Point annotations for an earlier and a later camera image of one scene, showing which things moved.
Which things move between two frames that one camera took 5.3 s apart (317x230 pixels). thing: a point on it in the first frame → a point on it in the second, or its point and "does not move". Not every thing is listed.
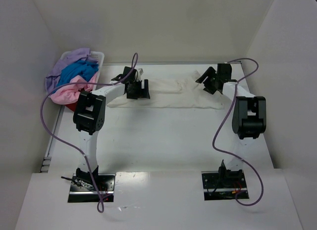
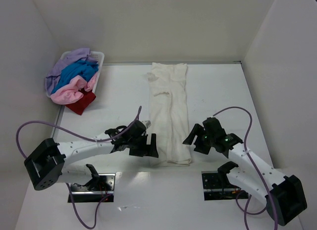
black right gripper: (212, 81) → (200, 143)
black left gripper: (136, 89) → (139, 145)
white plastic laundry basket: (98, 56) does not move
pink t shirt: (70, 93) does not move
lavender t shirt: (52, 79) does not move
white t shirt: (184, 89) → (169, 112)
